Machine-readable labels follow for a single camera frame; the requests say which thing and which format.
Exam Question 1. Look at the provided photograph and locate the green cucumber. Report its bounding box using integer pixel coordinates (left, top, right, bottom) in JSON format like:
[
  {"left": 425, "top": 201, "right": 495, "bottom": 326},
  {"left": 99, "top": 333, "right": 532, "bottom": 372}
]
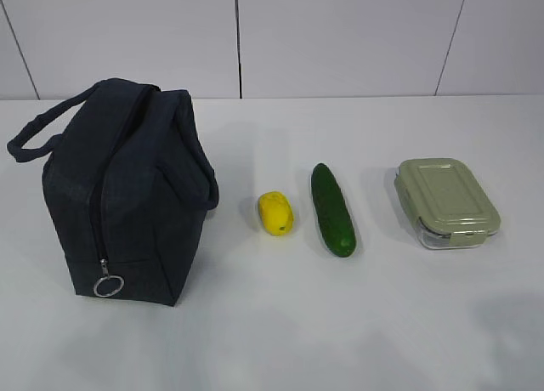
[{"left": 310, "top": 163, "right": 357, "bottom": 258}]

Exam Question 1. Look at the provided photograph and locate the yellow lemon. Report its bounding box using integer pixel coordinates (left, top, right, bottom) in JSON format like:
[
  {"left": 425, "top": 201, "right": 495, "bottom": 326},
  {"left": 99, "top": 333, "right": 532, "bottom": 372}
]
[{"left": 258, "top": 191, "right": 294, "bottom": 236}]

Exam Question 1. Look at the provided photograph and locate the dark navy lunch bag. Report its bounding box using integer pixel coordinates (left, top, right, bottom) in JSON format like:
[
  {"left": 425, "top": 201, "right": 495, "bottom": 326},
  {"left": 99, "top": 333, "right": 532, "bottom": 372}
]
[{"left": 7, "top": 78, "right": 219, "bottom": 306}]

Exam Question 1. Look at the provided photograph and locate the green-lidded glass food container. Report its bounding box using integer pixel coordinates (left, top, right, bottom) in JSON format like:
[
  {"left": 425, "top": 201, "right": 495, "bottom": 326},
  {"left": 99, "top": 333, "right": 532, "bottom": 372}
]
[{"left": 394, "top": 158, "right": 501, "bottom": 250}]

